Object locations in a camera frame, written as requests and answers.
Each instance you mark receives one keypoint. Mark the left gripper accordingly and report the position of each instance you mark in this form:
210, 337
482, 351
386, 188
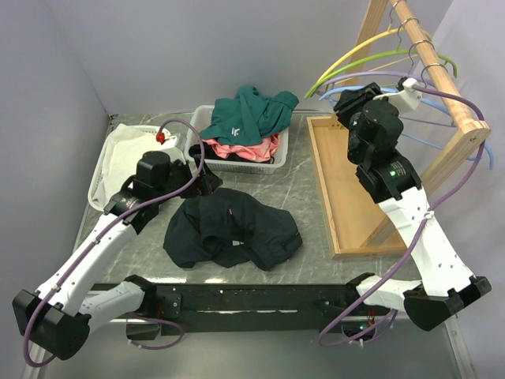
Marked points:
207, 183

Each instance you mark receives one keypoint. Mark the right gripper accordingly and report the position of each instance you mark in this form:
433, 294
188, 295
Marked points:
349, 100

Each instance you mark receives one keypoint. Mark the dark navy shorts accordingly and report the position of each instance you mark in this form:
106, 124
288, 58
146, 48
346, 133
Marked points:
230, 227

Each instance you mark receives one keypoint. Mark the blue hanger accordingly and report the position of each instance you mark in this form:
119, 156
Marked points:
431, 103

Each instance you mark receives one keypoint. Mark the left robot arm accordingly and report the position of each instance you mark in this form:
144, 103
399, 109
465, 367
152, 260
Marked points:
58, 316

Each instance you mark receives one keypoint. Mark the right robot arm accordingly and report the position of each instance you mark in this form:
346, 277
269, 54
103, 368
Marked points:
430, 282

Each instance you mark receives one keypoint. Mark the purple hanger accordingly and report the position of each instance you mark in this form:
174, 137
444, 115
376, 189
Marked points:
386, 88

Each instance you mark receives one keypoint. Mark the yellow hanger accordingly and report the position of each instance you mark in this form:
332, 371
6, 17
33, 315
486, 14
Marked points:
357, 48

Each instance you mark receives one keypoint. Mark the green hanger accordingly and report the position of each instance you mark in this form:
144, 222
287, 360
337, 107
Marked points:
334, 72

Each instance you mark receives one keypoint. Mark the wooden hanger rack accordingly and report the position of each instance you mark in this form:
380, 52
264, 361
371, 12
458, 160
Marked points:
355, 225

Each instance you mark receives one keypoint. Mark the white cloth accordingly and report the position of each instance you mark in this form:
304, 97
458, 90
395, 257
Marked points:
122, 154

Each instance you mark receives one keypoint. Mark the white basket with cloth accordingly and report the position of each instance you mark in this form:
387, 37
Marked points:
106, 173

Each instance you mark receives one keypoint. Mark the white laundry basket with clothes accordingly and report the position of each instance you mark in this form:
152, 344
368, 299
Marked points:
202, 118

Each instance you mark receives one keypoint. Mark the pink garment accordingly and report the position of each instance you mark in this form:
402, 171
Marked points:
258, 153

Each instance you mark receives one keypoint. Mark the teal garment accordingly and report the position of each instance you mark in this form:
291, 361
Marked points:
249, 117

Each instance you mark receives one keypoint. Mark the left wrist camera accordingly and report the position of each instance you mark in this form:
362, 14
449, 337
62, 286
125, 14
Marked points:
171, 140

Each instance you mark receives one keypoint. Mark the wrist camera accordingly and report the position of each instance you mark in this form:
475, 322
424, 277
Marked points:
171, 140
406, 100

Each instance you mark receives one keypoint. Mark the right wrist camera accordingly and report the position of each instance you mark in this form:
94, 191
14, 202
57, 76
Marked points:
406, 100

